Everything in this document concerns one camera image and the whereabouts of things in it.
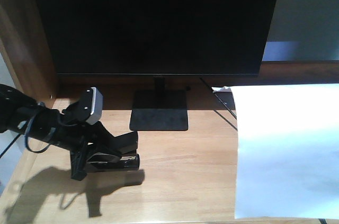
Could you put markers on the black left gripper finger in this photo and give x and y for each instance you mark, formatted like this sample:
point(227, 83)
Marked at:
point(125, 144)
point(78, 160)

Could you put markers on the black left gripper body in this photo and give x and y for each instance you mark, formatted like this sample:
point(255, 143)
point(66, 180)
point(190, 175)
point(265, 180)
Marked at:
point(45, 127)

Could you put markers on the black stapler with orange button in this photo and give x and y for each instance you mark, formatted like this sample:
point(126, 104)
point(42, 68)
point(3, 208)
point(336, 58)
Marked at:
point(112, 163)

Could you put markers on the white paper sheet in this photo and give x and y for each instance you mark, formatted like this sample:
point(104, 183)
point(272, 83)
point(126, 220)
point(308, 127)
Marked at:
point(287, 150)

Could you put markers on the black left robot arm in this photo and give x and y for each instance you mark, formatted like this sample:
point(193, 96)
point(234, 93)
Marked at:
point(14, 118)

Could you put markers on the wooden desk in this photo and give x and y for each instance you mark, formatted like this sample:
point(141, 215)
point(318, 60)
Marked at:
point(184, 175)

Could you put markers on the black computer monitor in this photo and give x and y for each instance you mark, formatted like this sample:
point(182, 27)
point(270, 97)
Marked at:
point(157, 38)

